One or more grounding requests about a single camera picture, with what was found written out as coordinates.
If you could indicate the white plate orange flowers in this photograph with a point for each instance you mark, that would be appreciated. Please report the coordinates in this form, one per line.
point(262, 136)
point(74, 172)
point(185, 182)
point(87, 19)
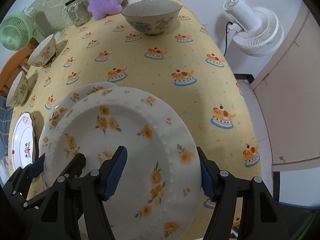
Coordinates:
point(75, 96)
point(140, 120)

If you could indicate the white standing fan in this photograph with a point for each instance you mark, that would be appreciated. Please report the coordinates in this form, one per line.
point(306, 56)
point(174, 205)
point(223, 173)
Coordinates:
point(260, 30)

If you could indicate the green desk fan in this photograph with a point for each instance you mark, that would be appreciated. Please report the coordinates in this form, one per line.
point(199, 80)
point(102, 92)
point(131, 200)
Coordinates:
point(15, 30)

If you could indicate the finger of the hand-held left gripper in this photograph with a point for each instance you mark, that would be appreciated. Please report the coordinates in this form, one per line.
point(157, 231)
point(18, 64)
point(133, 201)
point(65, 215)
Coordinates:
point(76, 165)
point(37, 166)

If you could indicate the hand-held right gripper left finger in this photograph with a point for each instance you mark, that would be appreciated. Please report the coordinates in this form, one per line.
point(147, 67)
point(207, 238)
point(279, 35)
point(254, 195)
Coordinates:
point(116, 172)

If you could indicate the white plate red pattern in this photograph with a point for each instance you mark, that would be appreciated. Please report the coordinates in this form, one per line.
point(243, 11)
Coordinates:
point(21, 140)

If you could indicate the wooden bed frame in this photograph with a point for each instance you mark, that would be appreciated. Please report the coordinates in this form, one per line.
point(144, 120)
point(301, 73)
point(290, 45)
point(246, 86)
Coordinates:
point(10, 67)

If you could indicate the yellow printed tablecloth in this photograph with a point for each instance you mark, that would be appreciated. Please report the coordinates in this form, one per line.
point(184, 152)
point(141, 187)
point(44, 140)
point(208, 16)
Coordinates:
point(162, 80)

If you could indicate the small floral bowl white interior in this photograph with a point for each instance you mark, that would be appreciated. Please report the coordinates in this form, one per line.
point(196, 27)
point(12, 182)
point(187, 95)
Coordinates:
point(45, 55)
point(21, 92)

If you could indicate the blue plaid pillow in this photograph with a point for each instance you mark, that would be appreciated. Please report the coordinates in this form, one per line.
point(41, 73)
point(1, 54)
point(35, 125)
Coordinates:
point(5, 120)

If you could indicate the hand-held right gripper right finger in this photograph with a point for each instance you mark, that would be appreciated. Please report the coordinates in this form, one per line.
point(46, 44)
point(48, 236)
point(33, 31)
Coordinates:
point(206, 177)

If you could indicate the glass jar black lid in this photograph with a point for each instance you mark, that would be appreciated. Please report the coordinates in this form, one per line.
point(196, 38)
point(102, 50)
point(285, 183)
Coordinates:
point(77, 13)

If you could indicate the large floral bowl grey interior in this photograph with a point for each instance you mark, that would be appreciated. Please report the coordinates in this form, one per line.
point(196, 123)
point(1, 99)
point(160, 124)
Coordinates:
point(150, 26)

